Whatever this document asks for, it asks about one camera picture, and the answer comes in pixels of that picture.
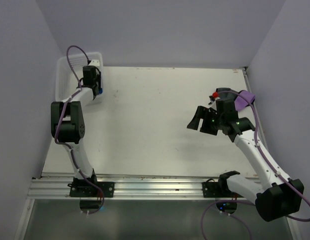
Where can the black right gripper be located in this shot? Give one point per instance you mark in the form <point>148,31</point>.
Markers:
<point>202,112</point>

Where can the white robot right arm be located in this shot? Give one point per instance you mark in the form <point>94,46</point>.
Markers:
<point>277,195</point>

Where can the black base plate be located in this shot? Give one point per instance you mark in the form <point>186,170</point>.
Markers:
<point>212,189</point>
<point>80,188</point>

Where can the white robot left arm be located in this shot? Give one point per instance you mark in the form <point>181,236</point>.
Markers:
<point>68,126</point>

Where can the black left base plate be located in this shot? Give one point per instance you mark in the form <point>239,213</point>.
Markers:
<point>80,188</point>

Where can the aluminium mounting rail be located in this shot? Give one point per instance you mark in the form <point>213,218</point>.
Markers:
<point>126,187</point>

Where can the purple towel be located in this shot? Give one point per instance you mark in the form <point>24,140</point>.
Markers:
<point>243,100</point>

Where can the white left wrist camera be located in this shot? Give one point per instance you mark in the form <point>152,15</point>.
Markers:
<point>95,63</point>

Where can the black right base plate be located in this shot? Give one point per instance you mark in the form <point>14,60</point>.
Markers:
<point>212,189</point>

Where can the grey towel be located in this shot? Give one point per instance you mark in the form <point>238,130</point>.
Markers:
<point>226,93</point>

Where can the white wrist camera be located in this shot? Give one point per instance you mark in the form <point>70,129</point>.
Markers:
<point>212,98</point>
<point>95,63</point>

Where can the white plastic basket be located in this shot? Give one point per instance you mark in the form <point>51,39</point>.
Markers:
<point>67,73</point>

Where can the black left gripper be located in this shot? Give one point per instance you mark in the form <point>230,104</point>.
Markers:
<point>98,73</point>

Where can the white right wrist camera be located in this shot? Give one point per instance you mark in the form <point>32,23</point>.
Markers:
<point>212,98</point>

